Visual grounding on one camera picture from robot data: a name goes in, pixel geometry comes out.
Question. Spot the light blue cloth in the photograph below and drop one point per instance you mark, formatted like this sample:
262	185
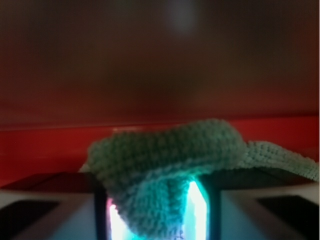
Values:
147	174

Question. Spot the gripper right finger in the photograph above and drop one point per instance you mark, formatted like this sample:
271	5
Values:
252	204

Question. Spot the orange plastic tray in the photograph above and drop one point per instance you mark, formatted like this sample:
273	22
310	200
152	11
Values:
24	152

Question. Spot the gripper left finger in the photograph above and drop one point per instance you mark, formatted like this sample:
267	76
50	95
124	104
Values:
59	206

